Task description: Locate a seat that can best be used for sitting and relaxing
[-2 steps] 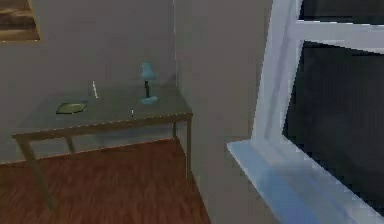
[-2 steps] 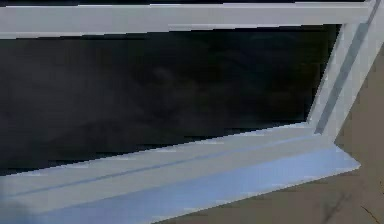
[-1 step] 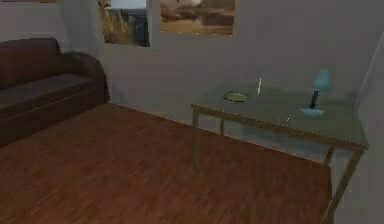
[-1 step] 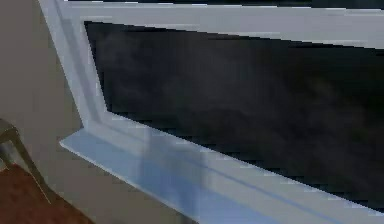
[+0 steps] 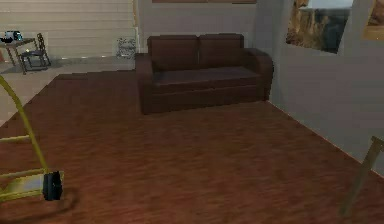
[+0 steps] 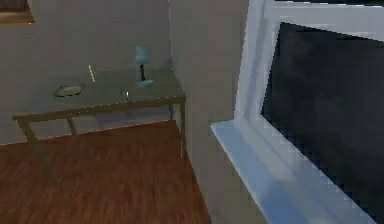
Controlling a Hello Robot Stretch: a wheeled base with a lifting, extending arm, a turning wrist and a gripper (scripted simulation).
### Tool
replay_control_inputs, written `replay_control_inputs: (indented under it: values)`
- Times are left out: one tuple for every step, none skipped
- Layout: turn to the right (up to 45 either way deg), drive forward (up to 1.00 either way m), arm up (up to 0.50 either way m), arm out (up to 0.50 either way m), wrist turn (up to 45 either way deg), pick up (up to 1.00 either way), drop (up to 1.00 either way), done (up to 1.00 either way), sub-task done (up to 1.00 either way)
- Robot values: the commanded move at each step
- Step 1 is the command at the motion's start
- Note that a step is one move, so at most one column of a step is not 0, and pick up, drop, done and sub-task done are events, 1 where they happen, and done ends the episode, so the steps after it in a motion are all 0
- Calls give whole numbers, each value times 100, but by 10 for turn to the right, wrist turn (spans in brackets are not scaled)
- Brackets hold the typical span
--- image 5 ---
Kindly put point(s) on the brown rocky landscape picture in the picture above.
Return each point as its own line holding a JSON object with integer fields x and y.
{"x": 316, "y": 28}

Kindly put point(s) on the black slatted chair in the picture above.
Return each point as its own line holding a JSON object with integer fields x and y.
{"x": 35, "y": 55}

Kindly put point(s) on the yellow hand truck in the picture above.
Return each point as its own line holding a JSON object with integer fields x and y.
{"x": 26, "y": 185}

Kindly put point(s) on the dark brown sofa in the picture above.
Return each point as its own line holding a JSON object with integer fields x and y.
{"x": 203, "y": 76}

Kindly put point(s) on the tan landscape wall picture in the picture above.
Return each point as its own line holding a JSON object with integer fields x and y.
{"x": 375, "y": 23}

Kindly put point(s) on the black and teal appliance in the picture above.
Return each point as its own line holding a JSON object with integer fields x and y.
{"x": 12, "y": 35}

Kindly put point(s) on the olive metal glass table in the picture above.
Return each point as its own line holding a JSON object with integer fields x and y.
{"x": 361, "y": 173}

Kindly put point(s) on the small brown wooden table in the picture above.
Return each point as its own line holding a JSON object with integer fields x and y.
{"x": 15, "y": 46}

